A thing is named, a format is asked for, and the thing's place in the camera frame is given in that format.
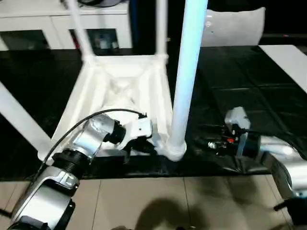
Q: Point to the white plastic table leg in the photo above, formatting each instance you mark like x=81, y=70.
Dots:
x=19, y=115
x=161, y=28
x=80, y=31
x=189, y=60

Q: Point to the thin black metal rail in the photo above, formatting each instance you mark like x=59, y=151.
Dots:
x=285, y=36

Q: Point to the white flat board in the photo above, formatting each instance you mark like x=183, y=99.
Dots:
x=287, y=64

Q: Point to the grey cushion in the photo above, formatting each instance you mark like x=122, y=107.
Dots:
x=235, y=26

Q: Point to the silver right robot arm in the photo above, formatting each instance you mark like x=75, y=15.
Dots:
x=287, y=163

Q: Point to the white cabinet with glass doors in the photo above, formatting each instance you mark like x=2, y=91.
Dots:
x=36, y=21

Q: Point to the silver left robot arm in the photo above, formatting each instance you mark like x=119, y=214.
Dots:
x=72, y=148

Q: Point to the grey round bag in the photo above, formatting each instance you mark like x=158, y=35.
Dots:
x=100, y=2

